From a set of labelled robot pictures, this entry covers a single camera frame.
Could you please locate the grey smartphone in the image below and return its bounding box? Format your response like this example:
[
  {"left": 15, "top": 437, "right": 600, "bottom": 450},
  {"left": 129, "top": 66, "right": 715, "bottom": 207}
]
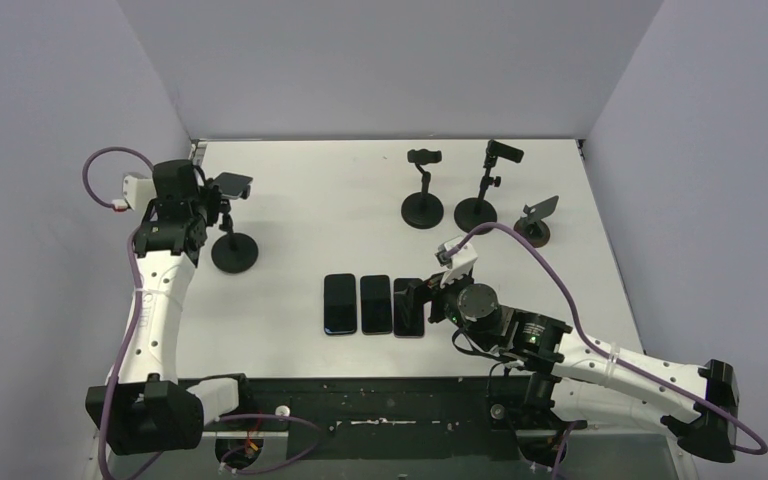
[{"left": 212, "top": 172, "right": 253, "bottom": 200}]

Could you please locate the black smartphone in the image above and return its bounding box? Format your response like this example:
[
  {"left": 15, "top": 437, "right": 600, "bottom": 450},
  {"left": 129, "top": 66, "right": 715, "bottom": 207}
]
[
  {"left": 360, "top": 275, "right": 393, "bottom": 335},
  {"left": 323, "top": 273, "right": 358, "bottom": 336}
]

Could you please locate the black round-base stand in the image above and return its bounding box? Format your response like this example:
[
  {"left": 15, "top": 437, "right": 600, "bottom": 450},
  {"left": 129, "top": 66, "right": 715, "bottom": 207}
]
[
  {"left": 454, "top": 139, "right": 524, "bottom": 233},
  {"left": 400, "top": 149, "right": 444, "bottom": 230},
  {"left": 211, "top": 199, "right": 259, "bottom": 274}
]

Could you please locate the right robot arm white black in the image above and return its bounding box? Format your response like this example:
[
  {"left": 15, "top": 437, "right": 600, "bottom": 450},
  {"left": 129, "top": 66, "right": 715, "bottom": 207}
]
[{"left": 394, "top": 275, "right": 739, "bottom": 463}]

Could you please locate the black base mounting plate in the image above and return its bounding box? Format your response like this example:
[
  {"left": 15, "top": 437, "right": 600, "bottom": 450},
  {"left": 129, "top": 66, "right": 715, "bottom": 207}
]
[{"left": 207, "top": 375, "right": 568, "bottom": 464}]

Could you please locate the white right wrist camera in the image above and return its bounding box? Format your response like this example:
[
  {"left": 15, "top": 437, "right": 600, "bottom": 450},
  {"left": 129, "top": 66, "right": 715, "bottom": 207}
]
[{"left": 436, "top": 236, "right": 478, "bottom": 287}]

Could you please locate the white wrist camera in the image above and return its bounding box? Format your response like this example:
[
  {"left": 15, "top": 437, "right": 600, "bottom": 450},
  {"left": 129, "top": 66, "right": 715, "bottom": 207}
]
[
  {"left": 436, "top": 236, "right": 478, "bottom": 287},
  {"left": 111, "top": 173, "right": 156, "bottom": 214}
]

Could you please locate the aluminium table frame rail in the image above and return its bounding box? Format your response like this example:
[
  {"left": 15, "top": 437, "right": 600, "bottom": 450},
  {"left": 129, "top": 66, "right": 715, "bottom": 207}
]
[{"left": 95, "top": 140, "right": 208, "bottom": 440}]

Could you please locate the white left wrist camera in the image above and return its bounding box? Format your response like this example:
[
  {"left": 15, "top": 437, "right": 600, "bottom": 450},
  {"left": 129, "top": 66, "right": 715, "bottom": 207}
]
[{"left": 111, "top": 173, "right": 156, "bottom": 214}]

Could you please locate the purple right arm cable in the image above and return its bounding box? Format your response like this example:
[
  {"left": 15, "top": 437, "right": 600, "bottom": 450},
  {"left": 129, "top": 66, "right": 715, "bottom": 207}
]
[{"left": 440, "top": 222, "right": 768, "bottom": 480}]

